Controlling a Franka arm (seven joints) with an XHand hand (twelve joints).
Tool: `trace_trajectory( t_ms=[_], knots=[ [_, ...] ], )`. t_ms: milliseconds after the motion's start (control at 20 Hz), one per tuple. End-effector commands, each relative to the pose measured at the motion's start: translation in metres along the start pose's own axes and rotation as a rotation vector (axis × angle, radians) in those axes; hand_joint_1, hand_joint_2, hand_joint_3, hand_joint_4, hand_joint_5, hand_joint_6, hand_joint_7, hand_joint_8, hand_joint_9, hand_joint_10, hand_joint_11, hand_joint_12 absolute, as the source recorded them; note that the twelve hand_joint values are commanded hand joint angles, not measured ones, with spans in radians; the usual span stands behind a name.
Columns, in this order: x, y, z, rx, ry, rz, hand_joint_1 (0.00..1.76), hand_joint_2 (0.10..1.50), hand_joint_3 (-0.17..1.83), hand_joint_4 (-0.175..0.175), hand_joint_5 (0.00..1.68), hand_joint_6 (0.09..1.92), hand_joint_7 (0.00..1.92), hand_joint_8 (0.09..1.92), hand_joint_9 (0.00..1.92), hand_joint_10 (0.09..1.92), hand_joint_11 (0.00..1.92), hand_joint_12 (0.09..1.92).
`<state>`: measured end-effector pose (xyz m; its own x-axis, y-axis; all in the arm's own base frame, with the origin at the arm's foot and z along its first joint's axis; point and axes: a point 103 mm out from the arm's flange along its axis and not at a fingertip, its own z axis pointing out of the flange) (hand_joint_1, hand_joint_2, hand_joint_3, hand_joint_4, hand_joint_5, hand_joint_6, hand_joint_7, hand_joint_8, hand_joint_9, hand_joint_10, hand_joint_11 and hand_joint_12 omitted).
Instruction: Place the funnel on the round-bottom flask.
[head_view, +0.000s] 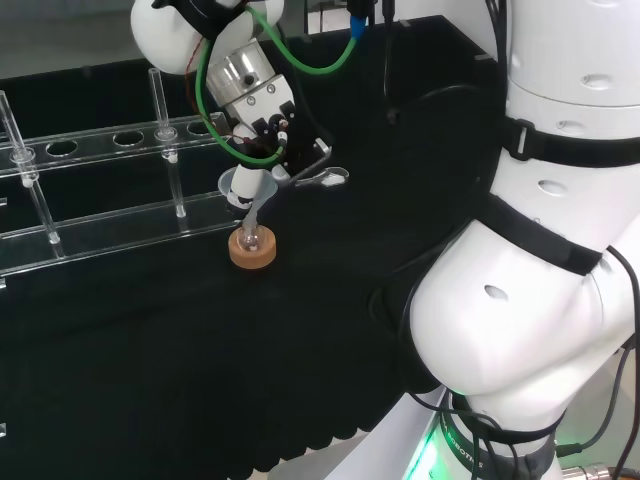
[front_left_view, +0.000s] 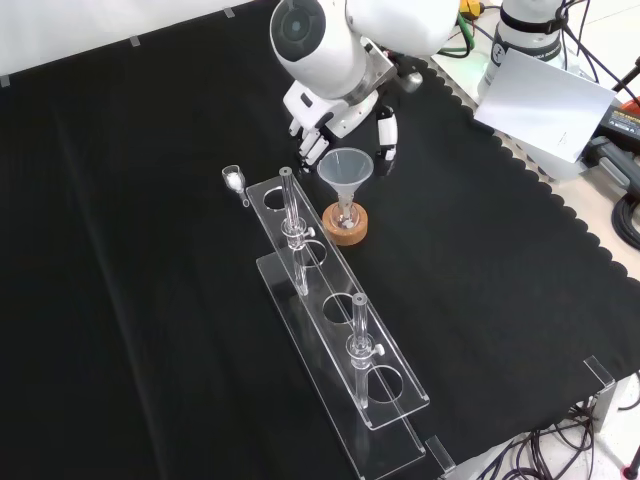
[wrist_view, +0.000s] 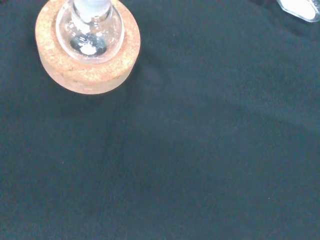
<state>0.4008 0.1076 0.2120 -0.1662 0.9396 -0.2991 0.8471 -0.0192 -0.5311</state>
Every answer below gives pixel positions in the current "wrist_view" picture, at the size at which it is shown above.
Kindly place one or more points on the clear round-bottom flask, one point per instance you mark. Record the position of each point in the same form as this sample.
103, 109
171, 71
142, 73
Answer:
90, 47

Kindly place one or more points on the black cloth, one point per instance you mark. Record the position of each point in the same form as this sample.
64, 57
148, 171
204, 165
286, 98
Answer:
175, 150

